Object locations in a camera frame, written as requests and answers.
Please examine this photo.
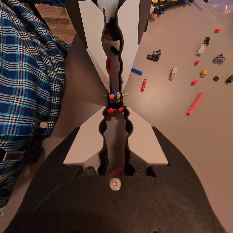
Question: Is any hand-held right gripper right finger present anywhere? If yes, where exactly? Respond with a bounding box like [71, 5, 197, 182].
[124, 106, 169, 166]

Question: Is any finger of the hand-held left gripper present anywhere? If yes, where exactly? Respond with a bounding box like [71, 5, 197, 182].
[97, 0, 140, 92]
[78, 0, 112, 93]

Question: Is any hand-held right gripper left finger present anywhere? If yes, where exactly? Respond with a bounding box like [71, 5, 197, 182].
[63, 106, 109, 166]

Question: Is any small black lego assembly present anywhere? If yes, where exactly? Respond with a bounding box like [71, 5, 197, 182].
[102, 89, 129, 114]

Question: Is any large black lego chassis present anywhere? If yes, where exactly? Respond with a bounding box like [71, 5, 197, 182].
[148, 0, 194, 20]

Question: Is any black grey lego connector block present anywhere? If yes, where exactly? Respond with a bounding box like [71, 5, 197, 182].
[146, 49, 162, 62]

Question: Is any light grey lego beam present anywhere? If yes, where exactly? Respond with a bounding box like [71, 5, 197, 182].
[196, 43, 208, 56]
[169, 67, 179, 80]

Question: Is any long red lego axle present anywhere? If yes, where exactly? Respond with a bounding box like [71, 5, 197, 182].
[187, 92, 204, 115]

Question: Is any dark grey lego connector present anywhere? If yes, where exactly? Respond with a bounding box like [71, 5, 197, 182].
[212, 53, 226, 64]

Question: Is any person's left hand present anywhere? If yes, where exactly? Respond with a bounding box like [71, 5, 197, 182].
[104, 27, 113, 41]

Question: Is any person in plaid shirt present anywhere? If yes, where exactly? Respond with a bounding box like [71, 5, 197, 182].
[0, 0, 72, 210]

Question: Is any clear plastic bag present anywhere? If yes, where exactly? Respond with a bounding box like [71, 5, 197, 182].
[206, 0, 233, 17]

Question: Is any black shoulder strap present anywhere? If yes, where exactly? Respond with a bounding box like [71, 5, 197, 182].
[0, 140, 43, 165]

